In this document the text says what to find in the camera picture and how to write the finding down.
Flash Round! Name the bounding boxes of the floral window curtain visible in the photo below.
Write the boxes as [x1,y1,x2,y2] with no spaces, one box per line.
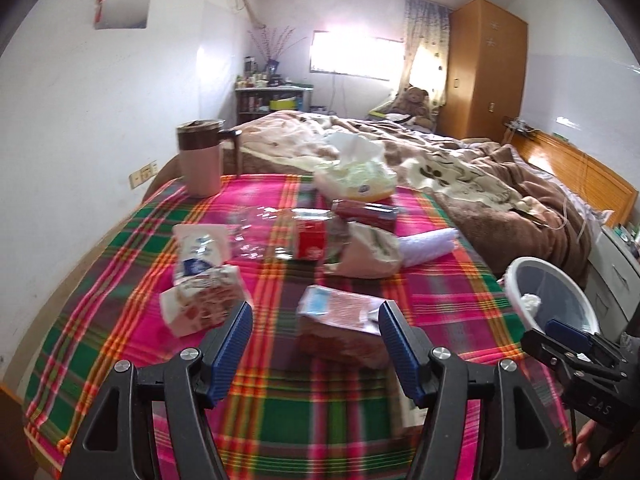
[398,0,451,112]

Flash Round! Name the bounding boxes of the red drink can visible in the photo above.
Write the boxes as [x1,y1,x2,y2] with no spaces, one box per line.
[331,200,399,233]

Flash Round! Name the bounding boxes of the pink brown lidded mug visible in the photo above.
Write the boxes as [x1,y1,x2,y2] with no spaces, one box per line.
[176,119,242,197]

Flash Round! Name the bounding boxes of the pink red milk carton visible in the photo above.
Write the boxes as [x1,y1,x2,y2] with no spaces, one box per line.
[296,285,390,370]

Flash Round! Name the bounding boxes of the white round trash bin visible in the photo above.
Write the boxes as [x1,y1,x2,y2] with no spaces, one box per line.
[502,257,600,334]

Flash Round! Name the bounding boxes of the grey drawer cabinet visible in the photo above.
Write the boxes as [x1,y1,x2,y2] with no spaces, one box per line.
[585,226,640,341]

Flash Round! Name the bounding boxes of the patterned paper cup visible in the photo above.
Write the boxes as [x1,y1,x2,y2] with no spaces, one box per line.
[160,264,253,338]

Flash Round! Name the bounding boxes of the colourful plaid blanket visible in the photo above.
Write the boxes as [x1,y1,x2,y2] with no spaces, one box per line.
[22,173,574,480]

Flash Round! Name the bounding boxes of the yellow tissue pack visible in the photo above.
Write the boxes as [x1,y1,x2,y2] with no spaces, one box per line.
[312,131,398,203]

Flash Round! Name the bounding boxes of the wall power sockets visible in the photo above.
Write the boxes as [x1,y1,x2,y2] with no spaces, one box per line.
[129,162,158,190]

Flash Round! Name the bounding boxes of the orange wooden wardrobe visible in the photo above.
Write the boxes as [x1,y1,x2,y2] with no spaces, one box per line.
[437,0,528,143]

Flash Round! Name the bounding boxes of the brown teddy bear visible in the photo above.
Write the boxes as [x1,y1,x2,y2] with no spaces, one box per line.
[390,86,434,130]

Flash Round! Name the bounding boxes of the wall picture with red knot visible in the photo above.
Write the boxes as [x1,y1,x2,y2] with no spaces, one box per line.
[94,0,151,29]

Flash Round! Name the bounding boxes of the dried branches in vase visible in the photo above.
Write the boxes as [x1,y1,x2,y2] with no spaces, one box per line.
[248,26,305,77]

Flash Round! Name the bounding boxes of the cluttered corner shelf desk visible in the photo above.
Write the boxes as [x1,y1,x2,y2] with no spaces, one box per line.
[234,56,314,125]

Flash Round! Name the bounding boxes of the beige paper bag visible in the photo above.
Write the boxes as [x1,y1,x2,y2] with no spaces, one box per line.
[322,221,402,280]

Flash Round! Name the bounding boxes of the clear cola plastic bottle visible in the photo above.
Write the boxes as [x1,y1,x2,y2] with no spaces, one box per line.
[228,206,349,263]

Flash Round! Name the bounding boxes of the wooden headboard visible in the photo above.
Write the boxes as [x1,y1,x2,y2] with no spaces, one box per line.
[503,128,639,226]

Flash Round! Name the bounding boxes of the right hand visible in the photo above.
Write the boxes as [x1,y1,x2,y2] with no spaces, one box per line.
[572,419,623,472]

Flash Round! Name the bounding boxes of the white foam sleeve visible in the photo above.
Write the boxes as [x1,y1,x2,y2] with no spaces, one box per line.
[520,294,542,318]

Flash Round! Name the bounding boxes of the brown cream bed blanket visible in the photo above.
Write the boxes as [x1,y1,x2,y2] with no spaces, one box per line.
[239,110,592,285]

